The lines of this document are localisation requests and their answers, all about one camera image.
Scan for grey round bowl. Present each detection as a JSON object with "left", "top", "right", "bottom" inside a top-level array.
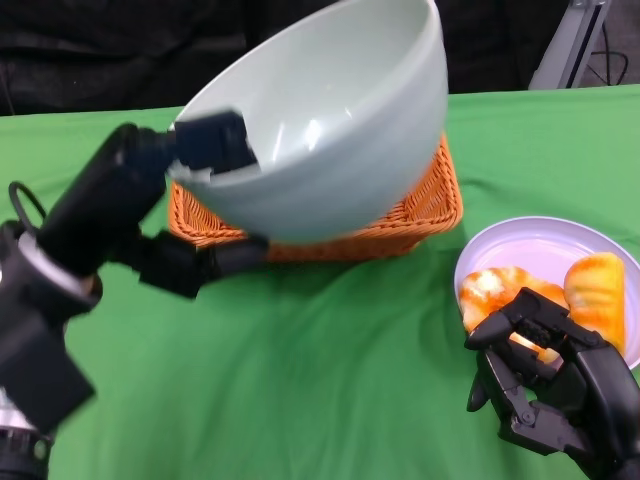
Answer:
[{"left": 167, "top": 0, "right": 449, "bottom": 245}]

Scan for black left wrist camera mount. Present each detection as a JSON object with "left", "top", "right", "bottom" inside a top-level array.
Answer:
[{"left": 0, "top": 299, "right": 96, "bottom": 436}]

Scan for orange striped ring bread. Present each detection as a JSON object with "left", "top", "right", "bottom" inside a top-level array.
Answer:
[
  {"left": 459, "top": 266, "right": 571, "bottom": 364},
  {"left": 563, "top": 253, "right": 627, "bottom": 351}
]

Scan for green tablecloth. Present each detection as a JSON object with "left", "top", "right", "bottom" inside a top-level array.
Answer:
[{"left": 0, "top": 84, "right": 640, "bottom": 480}]

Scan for orange wicker basket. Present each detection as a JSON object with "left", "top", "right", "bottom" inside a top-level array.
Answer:
[{"left": 167, "top": 132, "right": 464, "bottom": 264}]

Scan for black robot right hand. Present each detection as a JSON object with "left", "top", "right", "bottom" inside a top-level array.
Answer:
[{"left": 464, "top": 287, "right": 640, "bottom": 480}]

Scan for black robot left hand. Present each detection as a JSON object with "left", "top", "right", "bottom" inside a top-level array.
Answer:
[{"left": 37, "top": 110, "right": 271, "bottom": 301}]

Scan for lavender round plate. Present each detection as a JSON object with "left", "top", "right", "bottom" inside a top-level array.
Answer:
[{"left": 453, "top": 215, "right": 640, "bottom": 371}]

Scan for black backdrop cloth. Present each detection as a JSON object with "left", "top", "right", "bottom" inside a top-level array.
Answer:
[{"left": 0, "top": 0, "right": 576, "bottom": 119}]

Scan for grey metal frame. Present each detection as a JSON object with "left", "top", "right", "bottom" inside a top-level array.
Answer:
[{"left": 529, "top": 0, "right": 614, "bottom": 90}]

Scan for black floor cables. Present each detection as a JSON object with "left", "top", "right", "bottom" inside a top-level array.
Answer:
[{"left": 592, "top": 29, "right": 630, "bottom": 89}]

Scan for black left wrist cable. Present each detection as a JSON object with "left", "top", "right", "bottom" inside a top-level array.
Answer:
[{"left": 8, "top": 181, "right": 47, "bottom": 227}]

